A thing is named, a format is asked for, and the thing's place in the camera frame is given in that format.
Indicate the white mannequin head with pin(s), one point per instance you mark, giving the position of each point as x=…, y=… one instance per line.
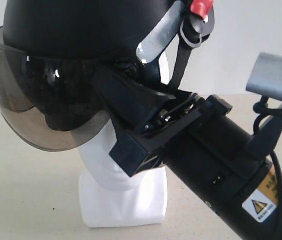
x=108, y=197

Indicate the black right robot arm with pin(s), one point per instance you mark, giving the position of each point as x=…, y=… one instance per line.
x=236, y=174

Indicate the black helmet with visor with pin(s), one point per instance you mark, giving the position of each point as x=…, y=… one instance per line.
x=49, y=51

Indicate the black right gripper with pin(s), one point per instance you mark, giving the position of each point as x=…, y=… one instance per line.
x=148, y=127

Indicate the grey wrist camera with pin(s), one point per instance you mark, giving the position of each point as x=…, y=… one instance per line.
x=266, y=76

